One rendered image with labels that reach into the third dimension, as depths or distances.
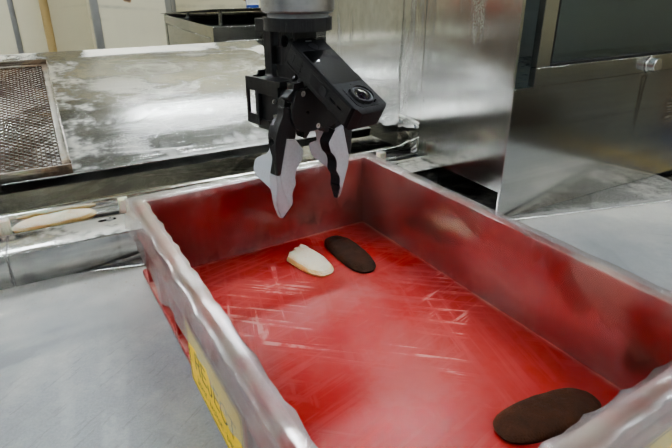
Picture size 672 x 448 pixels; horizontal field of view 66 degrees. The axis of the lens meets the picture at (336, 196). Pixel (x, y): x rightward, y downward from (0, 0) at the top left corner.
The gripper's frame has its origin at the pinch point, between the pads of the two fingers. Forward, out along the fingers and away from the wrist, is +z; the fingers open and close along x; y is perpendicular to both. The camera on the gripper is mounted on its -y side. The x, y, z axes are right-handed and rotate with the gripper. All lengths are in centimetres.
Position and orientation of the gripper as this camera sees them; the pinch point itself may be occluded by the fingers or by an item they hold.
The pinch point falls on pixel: (314, 200)
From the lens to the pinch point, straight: 59.9
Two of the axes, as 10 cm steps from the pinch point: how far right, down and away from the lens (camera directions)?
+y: -6.9, -2.8, 6.6
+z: 0.0, 9.2, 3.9
